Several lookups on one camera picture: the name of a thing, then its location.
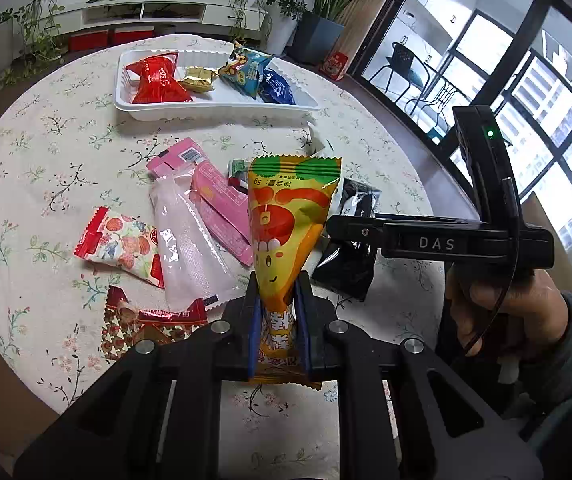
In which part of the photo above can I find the light blue snack bag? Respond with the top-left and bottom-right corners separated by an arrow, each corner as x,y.
218,42 -> 273,99

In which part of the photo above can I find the white planter plant left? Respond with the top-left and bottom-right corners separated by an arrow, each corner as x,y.
0,0 -> 65,88

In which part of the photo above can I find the strawberry print snack bag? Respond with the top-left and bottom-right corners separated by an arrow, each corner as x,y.
73,207 -> 164,288

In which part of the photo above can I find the red storage box right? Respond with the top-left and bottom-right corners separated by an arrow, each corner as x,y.
111,25 -> 155,46

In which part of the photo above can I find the white plastic tray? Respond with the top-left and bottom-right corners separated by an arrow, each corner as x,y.
112,46 -> 322,124

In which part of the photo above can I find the floral round tablecloth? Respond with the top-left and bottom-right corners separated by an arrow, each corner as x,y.
0,32 -> 448,480

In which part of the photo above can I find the orange cartoon snack bag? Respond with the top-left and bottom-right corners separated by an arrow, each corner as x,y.
248,155 -> 341,385

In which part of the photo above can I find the green black snack packet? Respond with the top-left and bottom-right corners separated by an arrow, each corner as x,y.
228,159 -> 250,194

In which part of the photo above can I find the red storage box left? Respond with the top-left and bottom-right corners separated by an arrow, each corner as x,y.
68,29 -> 109,52

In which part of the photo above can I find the white TV console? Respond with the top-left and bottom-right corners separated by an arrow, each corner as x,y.
53,0 -> 265,36

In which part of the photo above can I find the white planter plant right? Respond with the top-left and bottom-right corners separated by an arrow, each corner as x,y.
228,0 -> 308,58

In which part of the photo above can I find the person's right hand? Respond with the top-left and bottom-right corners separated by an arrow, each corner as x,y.
446,266 -> 569,356

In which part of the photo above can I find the dark blue planter plant right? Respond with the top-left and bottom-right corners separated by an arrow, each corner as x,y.
290,0 -> 402,65

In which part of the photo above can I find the dark blue snack bag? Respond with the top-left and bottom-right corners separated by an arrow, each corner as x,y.
258,68 -> 296,105

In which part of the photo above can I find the black snack bag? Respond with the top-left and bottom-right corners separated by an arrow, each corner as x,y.
312,179 -> 382,302

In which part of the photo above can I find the red gift bag on floor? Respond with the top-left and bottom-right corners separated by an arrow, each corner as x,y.
320,51 -> 349,81

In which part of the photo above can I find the black balcony chair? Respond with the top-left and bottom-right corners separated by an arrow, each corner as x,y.
367,41 -> 467,116

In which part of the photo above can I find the red storage box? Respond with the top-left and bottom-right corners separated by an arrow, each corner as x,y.
68,29 -> 109,52
111,25 -> 155,46

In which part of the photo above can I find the pale pink snack pouch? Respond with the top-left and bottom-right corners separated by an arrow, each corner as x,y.
149,165 -> 242,312

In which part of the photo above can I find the white planter plant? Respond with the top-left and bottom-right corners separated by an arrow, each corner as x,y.
0,0 -> 65,88
228,0 -> 308,58

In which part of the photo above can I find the pink snack packet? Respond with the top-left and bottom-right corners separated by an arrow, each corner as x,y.
146,138 -> 254,266

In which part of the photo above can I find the red gold star snack bag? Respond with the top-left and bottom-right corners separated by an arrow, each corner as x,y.
100,286 -> 208,361

